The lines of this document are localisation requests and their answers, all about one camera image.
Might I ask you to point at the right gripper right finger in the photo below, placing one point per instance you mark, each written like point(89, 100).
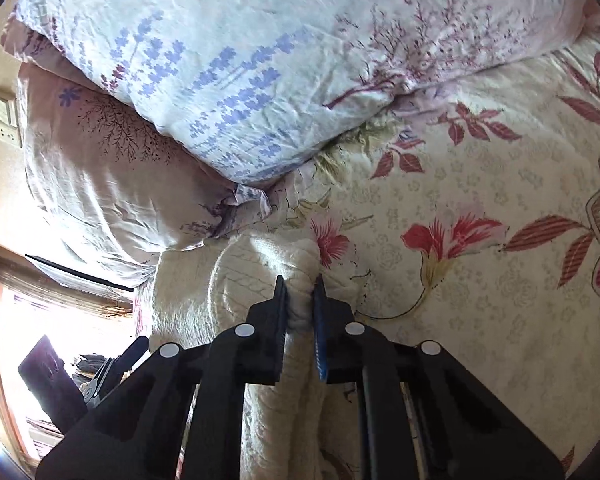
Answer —
point(422, 414)

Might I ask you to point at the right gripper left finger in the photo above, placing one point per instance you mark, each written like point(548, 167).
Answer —
point(179, 415)

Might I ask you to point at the cream cable-knit sweater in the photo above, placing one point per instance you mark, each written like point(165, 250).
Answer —
point(260, 412)

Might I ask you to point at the window with blind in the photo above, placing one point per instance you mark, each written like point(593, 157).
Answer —
point(85, 320)

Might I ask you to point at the pink floral pillow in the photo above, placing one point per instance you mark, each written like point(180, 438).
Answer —
point(114, 191)

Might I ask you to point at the floral bedspread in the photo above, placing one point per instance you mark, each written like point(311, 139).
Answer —
point(467, 214)

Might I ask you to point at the blue floral pillow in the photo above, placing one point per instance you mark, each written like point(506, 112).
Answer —
point(254, 88)

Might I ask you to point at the wall switch plate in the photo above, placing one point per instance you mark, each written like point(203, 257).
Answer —
point(9, 125)

